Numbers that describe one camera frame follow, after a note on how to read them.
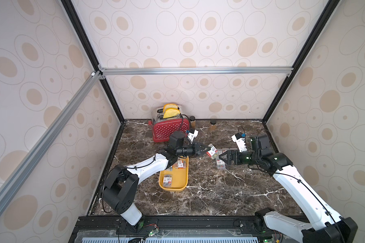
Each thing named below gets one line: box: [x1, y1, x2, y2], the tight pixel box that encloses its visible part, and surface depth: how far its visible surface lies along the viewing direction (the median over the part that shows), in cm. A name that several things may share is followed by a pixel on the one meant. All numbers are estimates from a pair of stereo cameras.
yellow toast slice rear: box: [163, 103, 178, 113], surface depth 102 cm
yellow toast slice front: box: [163, 107, 181, 119], surface depth 99 cm
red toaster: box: [148, 107, 191, 143], surface depth 99 cm
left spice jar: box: [189, 115, 197, 130], surface depth 111 cm
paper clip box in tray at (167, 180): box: [163, 174, 173, 187], surface depth 88 cm
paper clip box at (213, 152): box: [206, 143, 218, 159], surface depth 78 cm
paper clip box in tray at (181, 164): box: [177, 159, 187, 170], surface depth 94 cm
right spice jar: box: [209, 119, 217, 132], surface depth 108 cm
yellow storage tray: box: [158, 155, 190, 192], surface depth 90 cm
